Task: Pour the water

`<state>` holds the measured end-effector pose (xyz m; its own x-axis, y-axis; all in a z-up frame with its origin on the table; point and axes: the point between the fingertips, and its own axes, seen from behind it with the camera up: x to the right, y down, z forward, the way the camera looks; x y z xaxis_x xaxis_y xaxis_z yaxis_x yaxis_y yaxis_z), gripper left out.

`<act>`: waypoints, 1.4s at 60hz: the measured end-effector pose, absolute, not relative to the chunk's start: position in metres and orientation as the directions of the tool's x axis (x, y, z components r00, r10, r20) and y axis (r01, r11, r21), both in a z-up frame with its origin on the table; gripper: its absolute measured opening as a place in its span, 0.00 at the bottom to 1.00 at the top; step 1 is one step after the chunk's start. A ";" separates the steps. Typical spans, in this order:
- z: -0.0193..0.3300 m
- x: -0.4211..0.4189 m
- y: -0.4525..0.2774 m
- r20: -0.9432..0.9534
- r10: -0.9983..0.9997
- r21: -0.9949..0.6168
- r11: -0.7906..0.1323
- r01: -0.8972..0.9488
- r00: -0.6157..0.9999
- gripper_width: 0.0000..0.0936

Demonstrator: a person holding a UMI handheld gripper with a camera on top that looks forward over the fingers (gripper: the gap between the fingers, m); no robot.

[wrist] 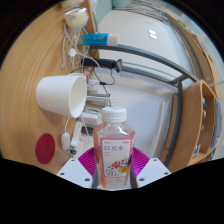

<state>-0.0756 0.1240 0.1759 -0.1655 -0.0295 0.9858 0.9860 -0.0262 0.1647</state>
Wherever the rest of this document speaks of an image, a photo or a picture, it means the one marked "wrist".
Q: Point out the white desk lamp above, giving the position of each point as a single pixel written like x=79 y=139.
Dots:
x=161 y=123

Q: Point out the grey metal desk frame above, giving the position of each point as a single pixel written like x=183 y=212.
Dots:
x=150 y=55

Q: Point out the bed with teal bedding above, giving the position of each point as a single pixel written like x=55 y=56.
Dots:
x=123 y=3

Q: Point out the stainless steel cup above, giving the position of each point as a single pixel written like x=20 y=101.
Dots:
x=98 y=101

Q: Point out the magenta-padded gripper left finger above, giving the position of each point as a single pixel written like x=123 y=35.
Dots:
x=75 y=171

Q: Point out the white wall light switches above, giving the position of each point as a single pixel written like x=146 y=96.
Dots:
x=152 y=34

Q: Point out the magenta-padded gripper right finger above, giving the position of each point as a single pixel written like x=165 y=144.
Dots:
x=151 y=171

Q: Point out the clear bottle with pink drink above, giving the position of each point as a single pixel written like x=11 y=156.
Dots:
x=114 y=150

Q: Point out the small white charger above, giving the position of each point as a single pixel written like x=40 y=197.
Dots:
x=65 y=141

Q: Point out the black electric shaver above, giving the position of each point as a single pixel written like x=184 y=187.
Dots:
x=103 y=63

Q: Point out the white paper cup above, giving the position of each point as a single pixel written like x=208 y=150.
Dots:
x=56 y=95

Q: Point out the flat round red coaster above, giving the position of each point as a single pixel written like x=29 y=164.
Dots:
x=45 y=148

